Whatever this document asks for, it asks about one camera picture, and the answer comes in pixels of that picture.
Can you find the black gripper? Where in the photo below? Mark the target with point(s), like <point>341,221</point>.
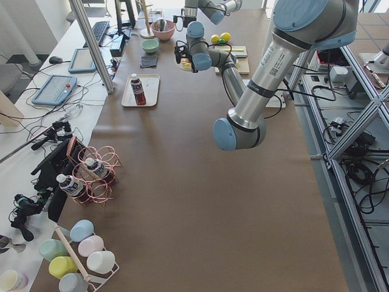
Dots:
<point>184,55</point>

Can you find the twisted glazed donut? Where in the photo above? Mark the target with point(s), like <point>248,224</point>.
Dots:
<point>186,64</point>

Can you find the white round plate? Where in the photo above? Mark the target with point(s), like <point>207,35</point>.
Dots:
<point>180,66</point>

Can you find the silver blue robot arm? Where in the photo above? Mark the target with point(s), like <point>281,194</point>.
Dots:
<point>214,12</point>
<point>298,26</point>

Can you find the cream rabbit serving tray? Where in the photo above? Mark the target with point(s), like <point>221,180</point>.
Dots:
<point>150,83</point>

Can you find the dark drink bottle on tray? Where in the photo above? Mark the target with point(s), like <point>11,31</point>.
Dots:
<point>137,87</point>

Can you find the pink bowl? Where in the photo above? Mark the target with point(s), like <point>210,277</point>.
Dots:
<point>163,29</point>

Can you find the mint green bowl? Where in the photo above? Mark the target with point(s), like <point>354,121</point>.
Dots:
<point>150,46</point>

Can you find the lower yellow lemon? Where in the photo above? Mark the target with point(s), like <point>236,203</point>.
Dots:
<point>214,39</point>

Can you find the yellow lemon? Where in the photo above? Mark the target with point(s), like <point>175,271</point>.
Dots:
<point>226,36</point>
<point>214,39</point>

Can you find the grey folded cloth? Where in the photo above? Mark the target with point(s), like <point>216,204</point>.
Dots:
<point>148,61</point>

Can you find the wooden mug tree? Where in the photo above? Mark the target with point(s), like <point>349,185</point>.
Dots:
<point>145,33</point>

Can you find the upper yellow lemon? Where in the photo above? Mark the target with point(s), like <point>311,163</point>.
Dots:
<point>226,36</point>

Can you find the wooden cutting board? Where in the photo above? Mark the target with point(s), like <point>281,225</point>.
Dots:
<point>242,64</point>

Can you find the black keyboard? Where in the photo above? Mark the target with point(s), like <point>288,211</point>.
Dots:
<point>99,30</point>

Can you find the blue teach pendant far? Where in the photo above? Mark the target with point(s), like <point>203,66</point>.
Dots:
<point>81,62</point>

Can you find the blue teach pendant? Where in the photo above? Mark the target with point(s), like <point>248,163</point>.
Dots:
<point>81,62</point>
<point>55,90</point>

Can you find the black computer mouse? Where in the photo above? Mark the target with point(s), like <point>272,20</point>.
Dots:
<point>55,60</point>

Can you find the blue teach pendant near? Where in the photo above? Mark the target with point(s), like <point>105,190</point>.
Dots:
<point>55,90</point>

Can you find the bottle in rack rear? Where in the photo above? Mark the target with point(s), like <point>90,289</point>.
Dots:
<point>97,168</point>

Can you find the bottle in rack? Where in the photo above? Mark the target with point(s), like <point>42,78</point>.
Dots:
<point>97,168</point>
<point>73,187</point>

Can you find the black tablet stand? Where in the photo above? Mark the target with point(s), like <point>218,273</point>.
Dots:
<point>52,165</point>

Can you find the bottle in rack front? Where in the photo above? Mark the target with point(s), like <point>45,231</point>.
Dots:
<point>73,187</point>

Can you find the blue cup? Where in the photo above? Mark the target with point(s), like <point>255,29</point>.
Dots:
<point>81,230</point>

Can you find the pink cup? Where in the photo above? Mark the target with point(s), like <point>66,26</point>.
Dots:
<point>89,245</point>

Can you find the black handheld device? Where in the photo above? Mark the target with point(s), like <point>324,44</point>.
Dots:
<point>24,208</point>

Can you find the white cup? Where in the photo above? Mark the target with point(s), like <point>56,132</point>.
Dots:
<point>101,262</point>

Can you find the mint green cup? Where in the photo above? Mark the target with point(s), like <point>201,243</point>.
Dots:
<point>52,248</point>

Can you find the yellow cup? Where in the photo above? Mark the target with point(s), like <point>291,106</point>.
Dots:
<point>62,265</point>

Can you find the white cup rack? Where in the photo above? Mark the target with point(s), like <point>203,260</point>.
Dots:
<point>95,280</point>

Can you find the grey cup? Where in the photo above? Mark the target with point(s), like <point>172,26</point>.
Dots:
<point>73,282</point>

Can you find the cream paper cup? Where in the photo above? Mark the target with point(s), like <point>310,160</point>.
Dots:
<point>11,280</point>

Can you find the aluminium frame post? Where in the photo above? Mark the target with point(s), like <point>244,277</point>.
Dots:
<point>81,16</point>

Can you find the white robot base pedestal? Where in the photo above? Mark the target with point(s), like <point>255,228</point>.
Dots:
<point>273,100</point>

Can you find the black tripod camera mount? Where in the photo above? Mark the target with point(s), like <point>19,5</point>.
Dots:
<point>58,131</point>

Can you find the copper wire bottle rack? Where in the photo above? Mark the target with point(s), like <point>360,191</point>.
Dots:
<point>98,190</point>

